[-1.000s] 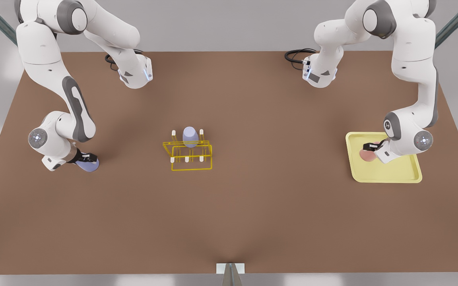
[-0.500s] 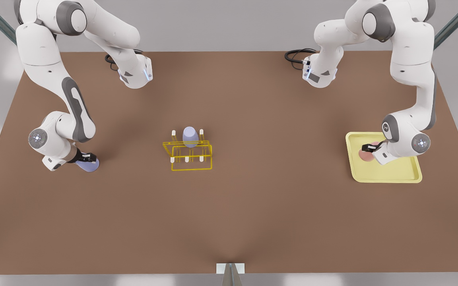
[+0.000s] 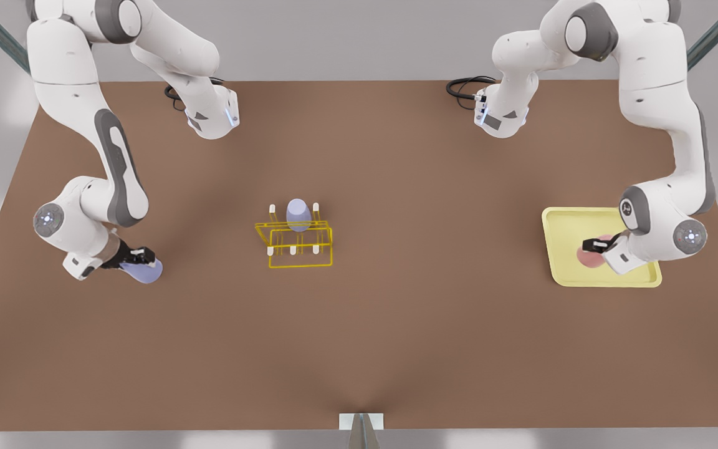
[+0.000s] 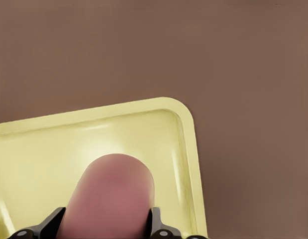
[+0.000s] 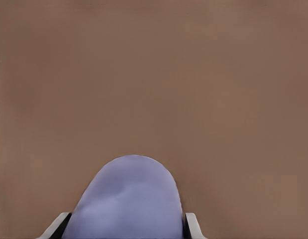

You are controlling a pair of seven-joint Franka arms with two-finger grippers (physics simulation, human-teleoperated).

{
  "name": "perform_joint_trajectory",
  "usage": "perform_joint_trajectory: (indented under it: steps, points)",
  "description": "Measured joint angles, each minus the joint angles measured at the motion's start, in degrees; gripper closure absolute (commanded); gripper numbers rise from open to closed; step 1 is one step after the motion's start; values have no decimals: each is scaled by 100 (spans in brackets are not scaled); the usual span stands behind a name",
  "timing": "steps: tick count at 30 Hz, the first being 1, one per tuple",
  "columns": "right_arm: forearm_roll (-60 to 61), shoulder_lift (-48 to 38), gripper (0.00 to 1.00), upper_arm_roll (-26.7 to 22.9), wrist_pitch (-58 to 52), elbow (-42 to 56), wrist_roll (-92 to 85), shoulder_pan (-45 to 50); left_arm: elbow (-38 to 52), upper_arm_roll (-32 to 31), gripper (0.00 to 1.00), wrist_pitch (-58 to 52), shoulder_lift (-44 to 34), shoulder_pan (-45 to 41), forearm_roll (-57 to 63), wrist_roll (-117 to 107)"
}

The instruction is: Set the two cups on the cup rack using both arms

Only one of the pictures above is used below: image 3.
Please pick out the pink cup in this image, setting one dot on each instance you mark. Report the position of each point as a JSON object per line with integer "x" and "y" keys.
{"x": 591, "y": 255}

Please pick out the lavender blue cup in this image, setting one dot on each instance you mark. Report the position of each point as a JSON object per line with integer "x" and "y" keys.
{"x": 142, "y": 270}
{"x": 298, "y": 214}

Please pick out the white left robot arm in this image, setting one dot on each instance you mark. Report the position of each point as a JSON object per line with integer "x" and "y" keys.
{"x": 658, "y": 93}

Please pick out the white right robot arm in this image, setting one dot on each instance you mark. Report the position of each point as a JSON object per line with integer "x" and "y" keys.
{"x": 66, "y": 100}

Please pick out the pale yellow tray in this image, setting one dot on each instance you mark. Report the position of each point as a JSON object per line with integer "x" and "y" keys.
{"x": 568, "y": 249}

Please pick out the silver frame post with foot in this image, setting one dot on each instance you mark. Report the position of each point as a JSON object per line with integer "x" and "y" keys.
{"x": 362, "y": 429}

